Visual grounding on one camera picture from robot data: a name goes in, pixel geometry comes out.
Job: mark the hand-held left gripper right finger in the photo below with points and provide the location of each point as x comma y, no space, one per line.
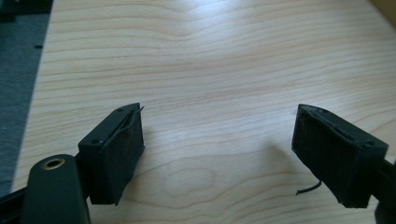
336,155

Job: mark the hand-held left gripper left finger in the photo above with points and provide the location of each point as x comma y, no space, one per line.
112,155

